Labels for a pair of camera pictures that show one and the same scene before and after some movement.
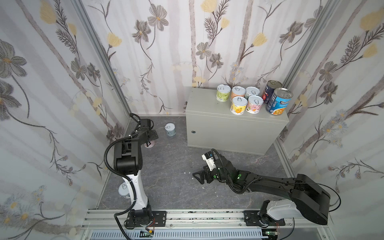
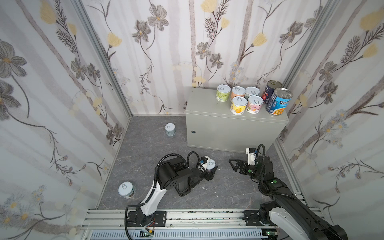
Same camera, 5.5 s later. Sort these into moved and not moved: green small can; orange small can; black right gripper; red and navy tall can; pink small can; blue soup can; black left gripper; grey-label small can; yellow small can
Moved: pink small can; black right gripper; black left gripper
Not moved: yellow small can; green small can; blue soup can; orange small can; grey-label small can; red and navy tall can
